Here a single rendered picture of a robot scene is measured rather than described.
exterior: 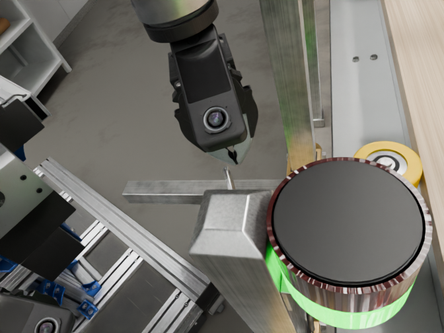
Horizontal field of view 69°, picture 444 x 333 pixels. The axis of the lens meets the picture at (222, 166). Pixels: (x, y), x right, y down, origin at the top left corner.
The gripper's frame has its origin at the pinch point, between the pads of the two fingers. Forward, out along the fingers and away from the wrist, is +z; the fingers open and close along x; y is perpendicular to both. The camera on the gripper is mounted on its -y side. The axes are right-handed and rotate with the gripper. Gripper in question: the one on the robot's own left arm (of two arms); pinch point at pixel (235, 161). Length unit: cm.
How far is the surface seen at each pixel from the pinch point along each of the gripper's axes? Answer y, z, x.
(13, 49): 267, 64, 175
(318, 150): 3.6, 7.3, -12.1
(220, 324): 9, 94, 29
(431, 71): 9.4, 4.0, -31.6
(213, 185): 4.0, 8.3, 5.2
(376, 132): 24, 32, -33
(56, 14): 342, 73, 154
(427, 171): -7.2, 3.9, -21.7
